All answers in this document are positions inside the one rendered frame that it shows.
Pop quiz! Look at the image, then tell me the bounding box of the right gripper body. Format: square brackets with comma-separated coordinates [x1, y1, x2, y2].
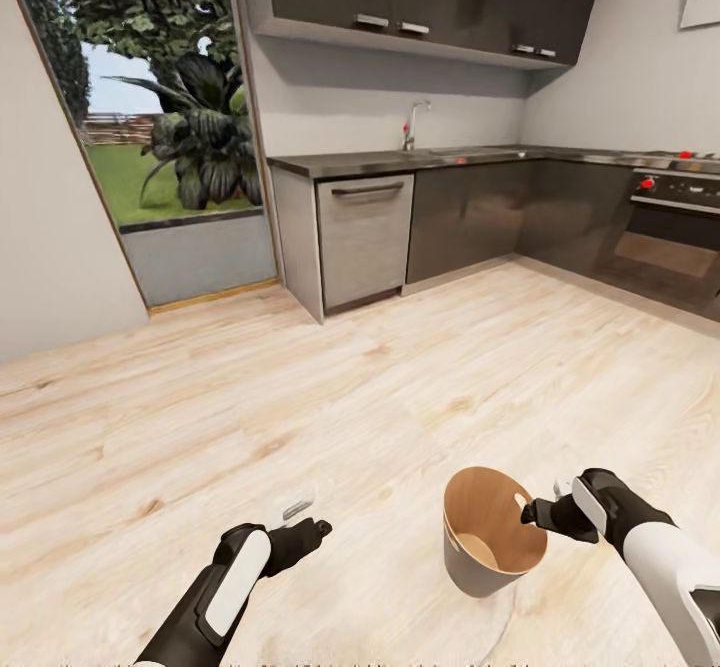
[533, 498, 599, 544]

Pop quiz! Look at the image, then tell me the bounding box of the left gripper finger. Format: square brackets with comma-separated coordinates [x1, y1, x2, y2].
[314, 520, 333, 544]

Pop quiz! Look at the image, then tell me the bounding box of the trash can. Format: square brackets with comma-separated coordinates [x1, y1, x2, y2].
[443, 466, 548, 598]

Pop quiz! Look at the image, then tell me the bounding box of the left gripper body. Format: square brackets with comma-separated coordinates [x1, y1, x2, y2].
[276, 516, 321, 573]

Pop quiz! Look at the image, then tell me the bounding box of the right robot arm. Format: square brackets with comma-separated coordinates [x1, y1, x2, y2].
[521, 468, 720, 667]

